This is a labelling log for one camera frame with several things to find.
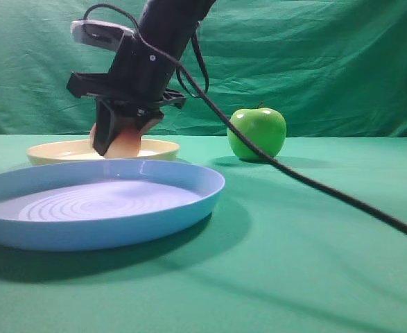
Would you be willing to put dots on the yellow plastic plate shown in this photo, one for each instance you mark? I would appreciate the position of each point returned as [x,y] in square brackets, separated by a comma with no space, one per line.
[80,150]

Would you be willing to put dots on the blue plastic plate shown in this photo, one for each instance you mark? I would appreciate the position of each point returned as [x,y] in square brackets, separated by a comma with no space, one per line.
[93,205]

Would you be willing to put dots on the green cloth backdrop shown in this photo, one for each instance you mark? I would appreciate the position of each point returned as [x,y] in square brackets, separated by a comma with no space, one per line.
[332,68]

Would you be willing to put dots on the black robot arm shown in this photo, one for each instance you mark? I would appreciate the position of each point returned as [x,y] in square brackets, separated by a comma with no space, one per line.
[168,18]

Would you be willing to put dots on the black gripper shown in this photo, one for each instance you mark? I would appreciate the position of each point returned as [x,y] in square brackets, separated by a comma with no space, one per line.
[138,76]

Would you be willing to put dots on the green apple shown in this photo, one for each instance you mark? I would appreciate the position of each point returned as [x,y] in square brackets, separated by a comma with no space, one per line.
[264,127]

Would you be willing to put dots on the green tablecloth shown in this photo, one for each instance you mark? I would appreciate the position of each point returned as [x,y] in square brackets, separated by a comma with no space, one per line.
[275,256]

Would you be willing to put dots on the red yellow round bread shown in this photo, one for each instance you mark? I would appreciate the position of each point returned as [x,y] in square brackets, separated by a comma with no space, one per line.
[127,141]

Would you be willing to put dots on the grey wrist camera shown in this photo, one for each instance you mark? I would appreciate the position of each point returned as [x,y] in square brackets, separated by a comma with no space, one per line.
[104,35]

